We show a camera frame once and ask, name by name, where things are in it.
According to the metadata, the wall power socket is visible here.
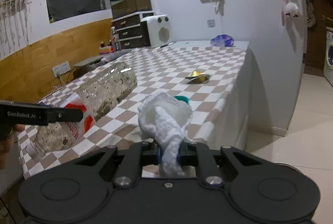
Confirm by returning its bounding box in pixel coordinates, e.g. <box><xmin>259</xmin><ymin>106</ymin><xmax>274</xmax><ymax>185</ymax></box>
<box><xmin>207</xmin><ymin>19</ymin><xmax>216</xmax><ymax>28</ymax></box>

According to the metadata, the upright small water bottle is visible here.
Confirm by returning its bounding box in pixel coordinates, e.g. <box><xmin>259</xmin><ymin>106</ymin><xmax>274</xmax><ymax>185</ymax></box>
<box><xmin>110</xmin><ymin>26</ymin><xmax>121</xmax><ymax>52</ymax></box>

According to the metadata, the gold foil wrapper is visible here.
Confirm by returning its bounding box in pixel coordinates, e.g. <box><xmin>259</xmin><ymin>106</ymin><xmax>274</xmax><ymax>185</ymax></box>
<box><xmin>185</xmin><ymin>70</ymin><xmax>211</xmax><ymax>84</ymax></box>

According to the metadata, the white space heater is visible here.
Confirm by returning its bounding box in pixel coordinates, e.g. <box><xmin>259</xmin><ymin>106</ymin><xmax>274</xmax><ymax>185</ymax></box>
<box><xmin>140</xmin><ymin>15</ymin><xmax>172</xmax><ymax>47</ymax></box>

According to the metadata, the brown wooden door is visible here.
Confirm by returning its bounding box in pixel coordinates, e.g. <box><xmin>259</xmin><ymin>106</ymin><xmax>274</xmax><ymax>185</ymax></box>
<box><xmin>304</xmin><ymin>0</ymin><xmax>326</xmax><ymax>76</ymax></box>

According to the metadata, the checkered beige tablecloth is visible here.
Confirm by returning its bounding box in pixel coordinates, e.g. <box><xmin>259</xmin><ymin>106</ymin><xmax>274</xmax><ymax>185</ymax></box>
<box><xmin>17</xmin><ymin>47</ymin><xmax>251</xmax><ymax>178</ymax></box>

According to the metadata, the person's hand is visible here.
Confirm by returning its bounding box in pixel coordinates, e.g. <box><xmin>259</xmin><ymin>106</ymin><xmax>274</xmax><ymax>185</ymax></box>
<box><xmin>0</xmin><ymin>124</ymin><xmax>25</xmax><ymax>170</ymax></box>

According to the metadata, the white paper towel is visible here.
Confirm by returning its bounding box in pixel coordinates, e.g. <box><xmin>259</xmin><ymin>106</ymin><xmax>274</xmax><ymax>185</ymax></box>
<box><xmin>138</xmin><ymin>92</ymin><xmax>193</xmax><ymax>178</ymax></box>

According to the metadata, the white washing machine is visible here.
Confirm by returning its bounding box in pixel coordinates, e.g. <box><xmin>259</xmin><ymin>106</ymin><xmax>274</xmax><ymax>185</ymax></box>
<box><xmin>323</xmin><ymin>30</ymin><xmax>333</xmax><ymax>85</ymax></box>

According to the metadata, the white plush sheep toy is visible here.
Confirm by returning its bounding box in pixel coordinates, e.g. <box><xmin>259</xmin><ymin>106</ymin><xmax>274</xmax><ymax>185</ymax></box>
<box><xmin>285</xmin><ymin>2</ymin><xmax>300</xmax><ymax>18</ymax></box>

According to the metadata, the clear plastic water bottle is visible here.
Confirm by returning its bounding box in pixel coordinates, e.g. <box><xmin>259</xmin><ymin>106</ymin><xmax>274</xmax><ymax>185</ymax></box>
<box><xmin>25</xmin><ymin>62</ymin><xmax>137</xmax><ymax>162</ymax></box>

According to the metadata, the black drawer cabinet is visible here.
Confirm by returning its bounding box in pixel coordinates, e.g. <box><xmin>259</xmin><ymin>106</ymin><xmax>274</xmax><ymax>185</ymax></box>
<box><xmin>112</xmin><ymin>11</ymin><xmax>155</xmax><ymax>50</ymax></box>

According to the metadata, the blue purple plastic bag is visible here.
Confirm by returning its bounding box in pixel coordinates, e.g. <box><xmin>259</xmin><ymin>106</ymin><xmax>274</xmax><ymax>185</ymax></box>
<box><xmin>210</xmin><ymin>34</ymin><xmax>234</xmax><ymax>47</ymax></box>

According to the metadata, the glass fish tank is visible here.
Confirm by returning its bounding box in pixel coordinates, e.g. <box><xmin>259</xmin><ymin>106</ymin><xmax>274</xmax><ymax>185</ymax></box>
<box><xmin>109</xmin><ymin>0</ymin><xmax>152</xmax><ymax>19</ymax></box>

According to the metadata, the macrame wall hanging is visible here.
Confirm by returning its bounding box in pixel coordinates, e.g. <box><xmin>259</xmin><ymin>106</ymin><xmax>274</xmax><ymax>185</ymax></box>
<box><xmin>1</xmin><ymin>0</ymin><xmax>32</xmax><ymax>60</ymax></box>

